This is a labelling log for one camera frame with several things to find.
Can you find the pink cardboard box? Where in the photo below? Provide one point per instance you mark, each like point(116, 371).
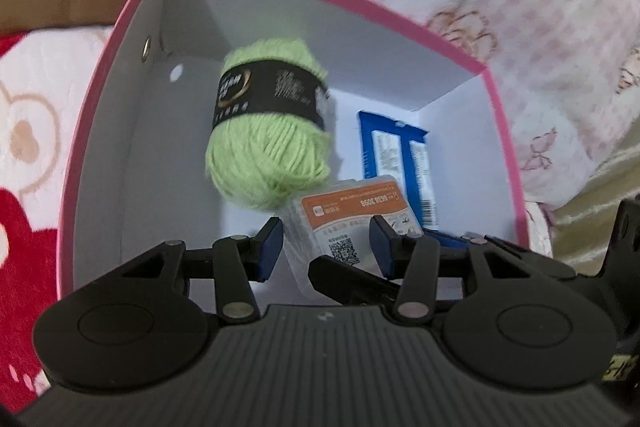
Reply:
point(165, 157)

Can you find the blue snack packet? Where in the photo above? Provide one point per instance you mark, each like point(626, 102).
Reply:
point(367, 147)

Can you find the beige ribbed cloth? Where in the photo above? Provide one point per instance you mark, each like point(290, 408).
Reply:
point(600, 202)

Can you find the red and white printed blanket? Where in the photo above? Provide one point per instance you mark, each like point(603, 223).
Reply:
point(30, 217)

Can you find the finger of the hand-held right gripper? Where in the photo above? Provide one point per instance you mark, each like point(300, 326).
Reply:
point(540, 262)
point(345, 277)

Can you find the clear packet with orange label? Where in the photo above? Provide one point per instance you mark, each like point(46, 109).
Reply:
point(340, 212)

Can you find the green yarn ball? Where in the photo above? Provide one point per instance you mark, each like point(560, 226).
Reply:
point(270, 167)

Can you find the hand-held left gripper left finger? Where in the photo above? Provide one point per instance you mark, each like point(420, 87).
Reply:
point(270, 247)

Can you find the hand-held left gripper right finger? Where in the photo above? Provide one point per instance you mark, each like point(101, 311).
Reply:
point(380, 247)

